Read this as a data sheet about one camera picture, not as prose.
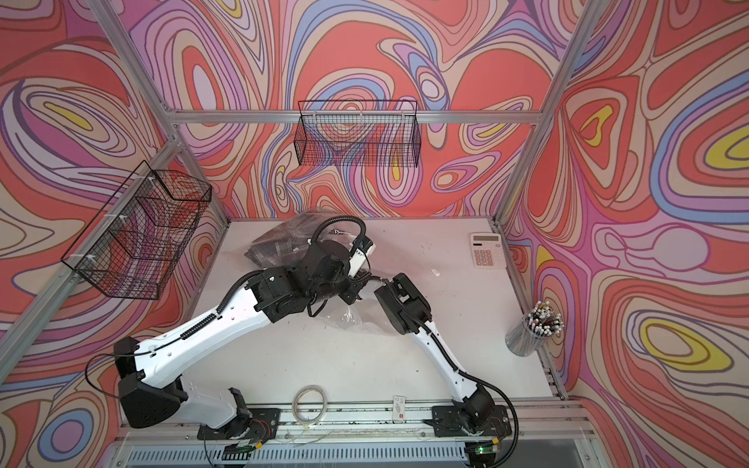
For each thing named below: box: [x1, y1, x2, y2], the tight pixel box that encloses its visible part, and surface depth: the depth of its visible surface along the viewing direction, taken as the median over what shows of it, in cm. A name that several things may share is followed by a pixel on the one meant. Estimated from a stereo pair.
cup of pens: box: [505, 300, 565, 357], surface depth 76 cm
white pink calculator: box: [470, 232, 508, 270], surface depth 110 cm
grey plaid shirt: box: [243, 213, 319, 269], surface depth 107 cm
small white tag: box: [392, 394, 406, 423], surface depth 77 cm
